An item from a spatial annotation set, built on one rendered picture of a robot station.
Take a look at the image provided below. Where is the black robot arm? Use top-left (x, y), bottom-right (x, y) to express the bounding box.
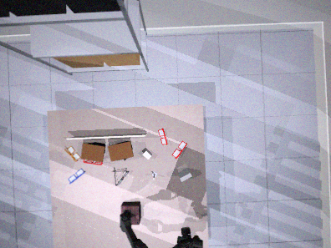
top-left (120, 210), bottom-right (203, 248)

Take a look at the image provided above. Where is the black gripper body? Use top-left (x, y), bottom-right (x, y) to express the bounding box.
top-left (181, 227), bottom-right (191, 237)

